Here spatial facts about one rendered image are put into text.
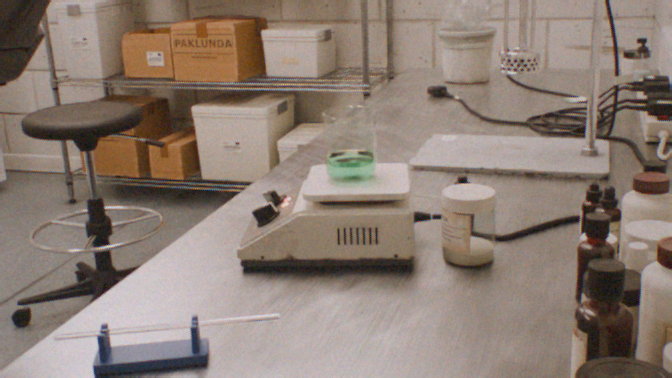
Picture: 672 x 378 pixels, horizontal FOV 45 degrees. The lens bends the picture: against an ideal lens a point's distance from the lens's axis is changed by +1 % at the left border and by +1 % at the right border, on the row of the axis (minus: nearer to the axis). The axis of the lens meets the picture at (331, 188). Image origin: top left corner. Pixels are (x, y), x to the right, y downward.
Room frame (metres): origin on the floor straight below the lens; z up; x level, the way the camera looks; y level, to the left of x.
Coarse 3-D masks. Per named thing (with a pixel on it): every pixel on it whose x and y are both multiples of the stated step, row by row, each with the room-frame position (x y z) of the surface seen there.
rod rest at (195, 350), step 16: (192, 320) 0.65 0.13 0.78; (192, 336) 0.63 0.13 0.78; (96, 352) 0.64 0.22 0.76; (112, 352) 0.64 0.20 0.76; (128, 352) 0.64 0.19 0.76; (144, 352) 0.64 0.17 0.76; (160, 352) 0.64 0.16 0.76; (176, 352) 0.64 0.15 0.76; (192, 352) 0.63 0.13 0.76; (96, 368) 0.62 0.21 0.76; (112, 368) 0.62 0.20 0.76; (128, 368) 0.62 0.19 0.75; (144, 368) 0.62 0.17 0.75; (160, 368) 0.63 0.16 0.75
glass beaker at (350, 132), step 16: (336, 112) 0.91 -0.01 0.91; (352, 112) 0.91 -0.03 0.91; (368, 112) 0.90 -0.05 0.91; (336, 128) 0.86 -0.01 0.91; (352, 128) 0.85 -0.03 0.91; (368, 128) 0.86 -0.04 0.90; (336, 144) 0.86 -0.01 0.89; (352, 144) 0.85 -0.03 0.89; (368, 144) 0.86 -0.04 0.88; (336, 160) 0.86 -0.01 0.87; (352, 160) 0.85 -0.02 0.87; (368, 160) 0.86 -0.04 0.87; (336, 176) 0.86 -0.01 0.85; (352, 176) 0.85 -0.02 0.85; (368, 176) 0.86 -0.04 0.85
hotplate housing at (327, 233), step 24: (288, 216) 0.84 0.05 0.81; (312, 216) 0.83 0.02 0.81; (336, 216) 0.83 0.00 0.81; (360, 216) 0.82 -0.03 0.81; (384, 216) 0.82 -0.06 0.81; (408, 216) 0.82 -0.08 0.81; (264, 240) 0.83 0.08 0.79; (288, 240) 0.83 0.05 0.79; (312, 240) 0.83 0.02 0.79; (336, 240) 0.83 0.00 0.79; (360, 240) 0.82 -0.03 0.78; (384, 240) 0.82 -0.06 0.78; (408, 240) 0.82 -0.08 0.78; (240, 264) 0.84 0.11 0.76; (264, 264) 0.84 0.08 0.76; (288, 264) 0.83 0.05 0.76; (312, 264) 0.83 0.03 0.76; (336, 264) 0.83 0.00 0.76; (360, 264) 0.83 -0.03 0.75; (384, 264) 0.82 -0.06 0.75; (408, 264) 0.82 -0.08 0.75
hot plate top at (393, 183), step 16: (320, 176) 0.90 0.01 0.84; (384, 176) 0.89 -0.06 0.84; (400, 176) 0.89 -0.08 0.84; (304, 192) 0.84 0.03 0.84; (320, 192) 0.84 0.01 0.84; (336, 192) 0.84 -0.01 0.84; (352, 192) 0.83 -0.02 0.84; (368, 192) 0.83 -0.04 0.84; (384, 192) 0.83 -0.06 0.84; (400, 192) 0.83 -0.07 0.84
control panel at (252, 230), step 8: (288, 192) 0.94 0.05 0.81; (296, 192) 0.92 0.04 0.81; (288, 200) 0.90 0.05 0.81; (296, 200) 0.88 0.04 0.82; (280, 208) 0.89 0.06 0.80; (288, 208) 0.87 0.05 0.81; (280, 216) 0.85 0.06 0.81; (256, 224) 0.88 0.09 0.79; (248, 232) 0.87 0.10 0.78; (256, 232) 0.85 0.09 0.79
